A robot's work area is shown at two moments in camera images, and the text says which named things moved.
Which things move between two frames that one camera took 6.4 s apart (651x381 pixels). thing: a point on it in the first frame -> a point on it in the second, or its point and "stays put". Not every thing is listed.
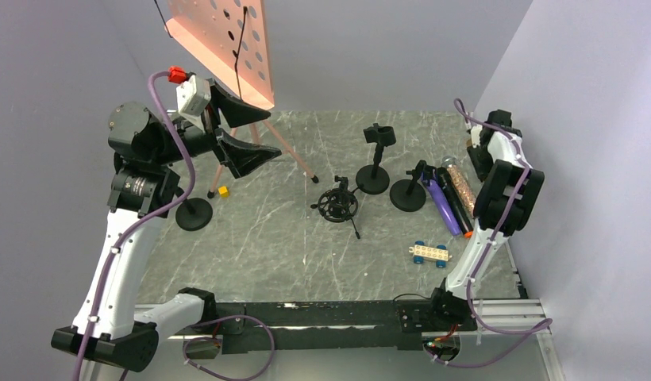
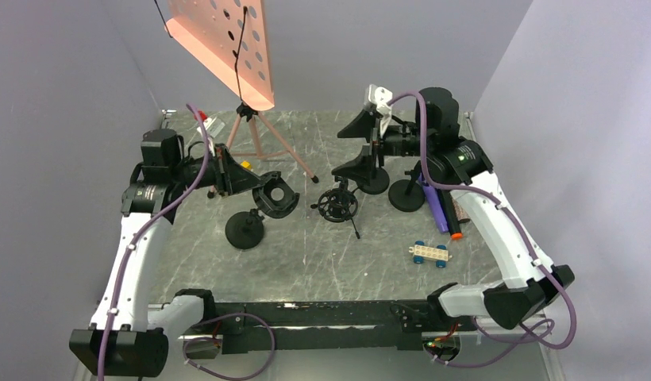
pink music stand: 229,37 stays put
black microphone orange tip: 456,202 -> 451,213
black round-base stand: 410,195 stays put
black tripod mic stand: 338,205 stays put
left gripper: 240,156 -> 230,177
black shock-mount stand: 194,214 -> 276,198
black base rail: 324,326 stays put
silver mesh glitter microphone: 464,187 -> 461,216
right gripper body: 482,160 -> 402,140
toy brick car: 440,254 stays put
